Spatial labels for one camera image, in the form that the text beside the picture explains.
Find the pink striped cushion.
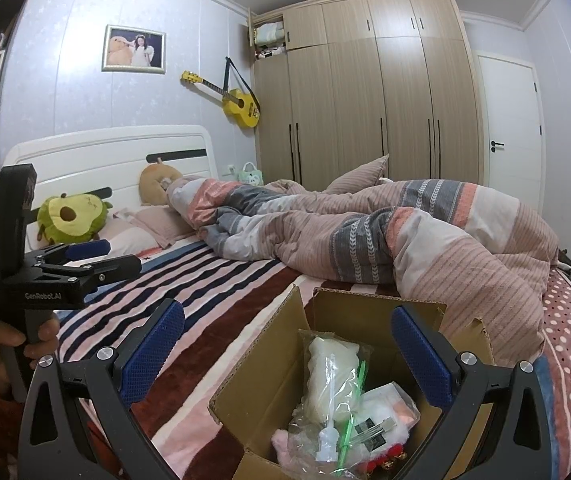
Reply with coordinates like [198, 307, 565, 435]
[322, 153, 391, 196]

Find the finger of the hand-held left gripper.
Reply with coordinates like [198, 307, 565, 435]
[36, 253, 143, 287]
[28, 238, 112, 264]

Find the clear plastic bag green stick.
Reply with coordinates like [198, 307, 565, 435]
[285, 329, 373, 467]

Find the pale pink printed pillow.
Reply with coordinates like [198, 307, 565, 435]
[96, 210, 162, 257]

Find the white bed headboard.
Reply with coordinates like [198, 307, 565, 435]
[2, 124, 217, 257]

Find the small mint green bag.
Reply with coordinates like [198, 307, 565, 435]
[238, 161, 266, 184]

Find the framed wall photo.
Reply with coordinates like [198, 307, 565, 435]
[101, 24, 167, 74]

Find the wooden wardrobe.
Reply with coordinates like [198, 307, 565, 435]
[247, 0, 482, 195]

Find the pink plush toy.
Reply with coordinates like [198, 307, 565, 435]
[270, 429, 297, 467]

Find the striped fleece blanket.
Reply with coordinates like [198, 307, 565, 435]
[52, 237, 402, 480]

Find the green avocado plush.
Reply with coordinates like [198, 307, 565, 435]
[36, 191, 115, 244]

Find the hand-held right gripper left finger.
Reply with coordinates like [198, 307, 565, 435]
[16, 297, 186, 480]

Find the brown cardboard box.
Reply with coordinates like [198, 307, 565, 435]
[208, 283, 497, 480]

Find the clear packet black label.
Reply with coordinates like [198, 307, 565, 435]
[353, 383, 421, 449]

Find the yellow guitar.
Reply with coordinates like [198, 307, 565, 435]
[181, 57, 262, 130]

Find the folded clothes stack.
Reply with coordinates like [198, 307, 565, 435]
[252, 21, 287, 59]

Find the white door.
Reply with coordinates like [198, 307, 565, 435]
[474, 50, 547, 190]

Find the pink grey striped duvet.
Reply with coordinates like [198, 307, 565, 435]
[164, 175, 562, 358]

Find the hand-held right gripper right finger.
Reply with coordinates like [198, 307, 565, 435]
[389, 305, 552, 480]

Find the brown round plush cushion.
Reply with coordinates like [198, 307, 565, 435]
[138, 157, 185, 207]

